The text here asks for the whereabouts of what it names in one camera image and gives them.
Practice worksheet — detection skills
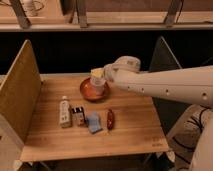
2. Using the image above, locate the left wooden side panel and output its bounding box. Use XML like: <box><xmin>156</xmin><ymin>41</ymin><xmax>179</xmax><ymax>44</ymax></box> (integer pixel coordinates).
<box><xmin>0</xmin><ymin>40</ymin><xmax>41</xmax><ymax>146</ymax></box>

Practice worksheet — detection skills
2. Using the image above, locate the metal shelf bracket left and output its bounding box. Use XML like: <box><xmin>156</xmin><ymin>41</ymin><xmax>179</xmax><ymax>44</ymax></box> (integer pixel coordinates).
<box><xmin>9</xmin><ymin>0</ymin><xmax>31</xmax><ymax>29</ymax></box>

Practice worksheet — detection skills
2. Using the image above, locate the metal shelf bracket right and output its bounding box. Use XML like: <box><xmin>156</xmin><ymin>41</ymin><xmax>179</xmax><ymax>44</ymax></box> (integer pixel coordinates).
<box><xmin>163</xmin><ymin>0</ymin><xmax>181</xmax><ymax>27</ymax></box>

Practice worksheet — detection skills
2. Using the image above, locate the white plastic bottle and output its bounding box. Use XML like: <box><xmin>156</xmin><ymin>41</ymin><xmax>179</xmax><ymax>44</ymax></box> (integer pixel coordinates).
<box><xmin>59</xmin><ymin>96</ymin><xmax>71</xmax><ymax>128</ymax></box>

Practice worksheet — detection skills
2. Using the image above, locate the metal shelf bracket middle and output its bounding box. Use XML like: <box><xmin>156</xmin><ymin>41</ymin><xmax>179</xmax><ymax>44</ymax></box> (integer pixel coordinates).
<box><xmin>76</xmin><ymin>0</ymin><xmax>87</xmax><ymax>28</ymax></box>

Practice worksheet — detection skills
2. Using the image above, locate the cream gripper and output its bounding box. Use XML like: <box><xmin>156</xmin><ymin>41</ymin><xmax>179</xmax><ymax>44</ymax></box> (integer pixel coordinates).
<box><xmin>90</xmin><ymin>68</ymin><xmax>106</xmax><ymax>95</ymax></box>

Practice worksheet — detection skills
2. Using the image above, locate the black cable on robot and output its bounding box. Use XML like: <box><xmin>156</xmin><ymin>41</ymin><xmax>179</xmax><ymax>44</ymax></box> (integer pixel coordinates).
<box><xmin>173</xmin><ymin>107</ymin><xmax>213</xmax><ymax>166</ymax></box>

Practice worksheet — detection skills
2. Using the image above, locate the metal shelf bracket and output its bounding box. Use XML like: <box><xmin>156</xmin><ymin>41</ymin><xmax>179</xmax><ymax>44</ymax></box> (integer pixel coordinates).
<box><xmin>76</xmin><ymin>0</ymin><xmax>87</xmax><ymax>28</ymax></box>
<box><xmin>9</xmin><ymin>0</ymin><xmax>31</xmax><ymax>29</ymax></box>
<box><xmin>163</xmin><ymin>0</ymin><xmax>181</xmax><ymax>27</ymax></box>

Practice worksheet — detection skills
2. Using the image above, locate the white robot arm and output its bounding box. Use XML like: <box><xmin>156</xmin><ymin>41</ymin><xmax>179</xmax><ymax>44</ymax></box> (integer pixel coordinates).
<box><xmin>90</xmin><ymin>56</ymin><xmax>213</xmax><ymax>171</ymax></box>

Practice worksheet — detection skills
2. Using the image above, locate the upright boxed eraser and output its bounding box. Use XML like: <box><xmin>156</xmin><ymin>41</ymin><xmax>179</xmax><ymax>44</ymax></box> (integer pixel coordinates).
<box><xmin>72</xmin><ymin>107</ymin><xmax>85</xmax><ymax>126</ymax></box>

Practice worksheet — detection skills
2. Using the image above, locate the orange round bowl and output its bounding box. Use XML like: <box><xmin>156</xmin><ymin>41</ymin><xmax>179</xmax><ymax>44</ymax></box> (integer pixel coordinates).
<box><xmin>80</xmin><ymin>78</ymin><xmax>110</xmax><ymax>101</ymax></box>

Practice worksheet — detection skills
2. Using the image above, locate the blue folded cloth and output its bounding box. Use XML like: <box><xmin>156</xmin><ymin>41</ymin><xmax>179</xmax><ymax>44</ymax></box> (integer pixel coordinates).
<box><xmin>86</xmin><ymin>112</ymin><xmax>102</xmax><ymax>134</ymax></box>

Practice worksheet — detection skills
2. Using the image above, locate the red snack packet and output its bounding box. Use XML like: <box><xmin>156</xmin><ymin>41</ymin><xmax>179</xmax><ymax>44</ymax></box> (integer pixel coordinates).
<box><xmin>107</xmin><ymin>109</ymin><xmax>114</xmax><ymax>130</ymax></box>

